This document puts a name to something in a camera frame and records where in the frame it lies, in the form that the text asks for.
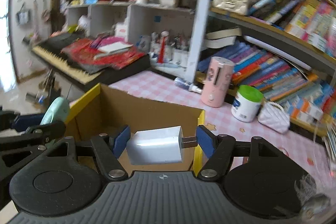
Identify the mint green stapler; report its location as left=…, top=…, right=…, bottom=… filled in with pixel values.
left=40, top=97, right=70, bottom=125

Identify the pink checkered tablecloth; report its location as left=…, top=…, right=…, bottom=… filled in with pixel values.
left=108, top=71, right=335, bottom=189

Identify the white charger cube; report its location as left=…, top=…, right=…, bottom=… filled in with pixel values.
left=126, top=126, right=198, bottom=165

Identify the white jar green lid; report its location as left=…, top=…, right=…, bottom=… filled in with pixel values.
left=231, top=85, right=264, bottom=123

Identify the white quilted purse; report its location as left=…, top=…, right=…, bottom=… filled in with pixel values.
left=257, top=102, right=290, bottom=134

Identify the black keyboard piano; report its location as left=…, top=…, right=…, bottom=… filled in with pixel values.
left=22, top=32, right=150, bottom=91

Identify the yellow cardboard box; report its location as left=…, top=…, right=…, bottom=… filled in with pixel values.
left=64, top=84, right=205, bottom=176

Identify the spray bottle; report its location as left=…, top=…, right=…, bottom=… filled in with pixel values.
left=174, top=77, right=202, bottom=94

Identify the pink humidifier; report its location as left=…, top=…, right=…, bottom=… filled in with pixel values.
left=201, top=57, right=235, bottom=108

